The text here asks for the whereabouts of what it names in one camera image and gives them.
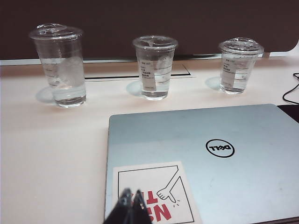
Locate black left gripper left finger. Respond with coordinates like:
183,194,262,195
102,188,133,224

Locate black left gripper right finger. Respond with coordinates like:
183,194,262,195
128,189,152,224

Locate clear plastic cup with label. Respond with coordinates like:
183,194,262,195
218,37,265,95
132,35,179,101

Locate silver Dell laptop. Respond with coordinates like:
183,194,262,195
104,104,299,224

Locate clear cup with Starbucks logo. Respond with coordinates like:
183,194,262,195
28,22,87,108

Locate black mouse pad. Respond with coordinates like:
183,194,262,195
277,105,299,124

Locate brown desk divider panel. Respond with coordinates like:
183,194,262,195
0,0,299,61

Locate grey desk cable flap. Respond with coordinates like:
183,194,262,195
83,62,197,80

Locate black mouse cable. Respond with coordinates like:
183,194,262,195
282,72,299,105

